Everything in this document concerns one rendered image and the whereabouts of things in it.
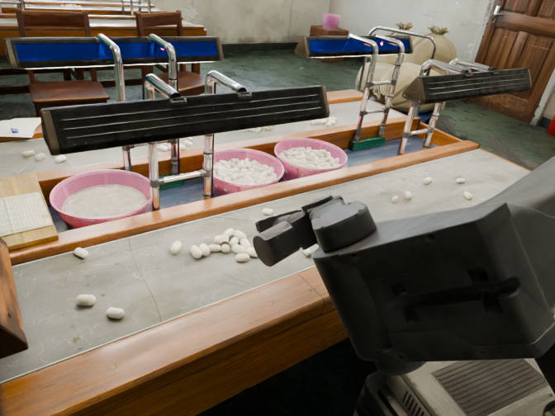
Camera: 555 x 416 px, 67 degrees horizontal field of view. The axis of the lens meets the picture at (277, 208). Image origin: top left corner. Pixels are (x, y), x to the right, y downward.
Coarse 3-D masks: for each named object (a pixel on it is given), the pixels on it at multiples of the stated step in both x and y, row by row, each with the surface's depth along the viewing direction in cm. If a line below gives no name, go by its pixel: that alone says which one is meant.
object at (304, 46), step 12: (312, 36) 160; (324, 36) 163; (336, 36) 166; (360, 36) 173; (372, 36) 177; (396, 36) 185; (408, 36) 189; (300, 48) 161; (312, 48) 160; (324, 48) 163; (336, 48) 166; (348, 48) 169; (360, 48) 173; (384, 48) 180; (396, 48) 185; (408, 48) 189
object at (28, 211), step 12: (36, 192) 108; (0, 204) 102; (12, 204) 103; (24, 204) 103; (36, 204) 104; (0, 216) 98; (12, 216) 99; (24, 216) 99; (36, 216) 100; (48, 216) 100; (0, 228) 94; (12, 228) 95; (24, 228) 95; (36, 228) 96
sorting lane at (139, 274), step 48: (336, 192) 134; (384, 192) 137; (432, 192) 141; (480, 192) 145; (144, 240) 102; (192, 240) 105; (48, 288) 86; (96, 288) 87; (144, 288) 89; (192, 288) 90; (240, 288) 92; (48, 336) 76; (96, 336) 77; (0, 384) 67
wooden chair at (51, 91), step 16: (32, 16) 260; (48, 16) 264; (64, 16) 268; (80, 16) 272; (32, 80) 273; (80, 80) 290; (96, 80) 292; (32, 96) 254; (48, 96) 259; (64, 96) 261; (80, 96) 264; (96, 96) 267
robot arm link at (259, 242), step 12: (312, 204) 66; (276, 228) 68; (288, 228) 68; (300, 228) 67; (312, 228) 68; (264, 240) 66; (276, 240) 65; (288, 240) 66; (300, 240) 67; (312, 240) 68; (264, 252) 68; (276, 252) 65; (288, 252) 66; (264, 264) 70
